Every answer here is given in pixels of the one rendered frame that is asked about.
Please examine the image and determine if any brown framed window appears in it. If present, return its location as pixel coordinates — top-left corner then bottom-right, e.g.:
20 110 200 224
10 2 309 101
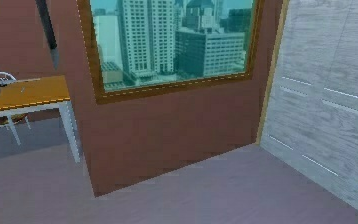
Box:
76 0 266 105

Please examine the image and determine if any grey wooden room door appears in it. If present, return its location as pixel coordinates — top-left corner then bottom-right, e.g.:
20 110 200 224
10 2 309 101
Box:
259 0 358 220

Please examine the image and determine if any orange top white leg table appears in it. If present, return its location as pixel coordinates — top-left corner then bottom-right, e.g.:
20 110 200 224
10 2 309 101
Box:
0 75 82 164

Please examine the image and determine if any dark grey hanging pole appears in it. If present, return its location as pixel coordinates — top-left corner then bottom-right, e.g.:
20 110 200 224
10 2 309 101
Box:
34 0 61 70

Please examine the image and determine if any white wire chair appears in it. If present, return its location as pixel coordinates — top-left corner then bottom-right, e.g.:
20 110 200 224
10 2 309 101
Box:
0 70 32 147

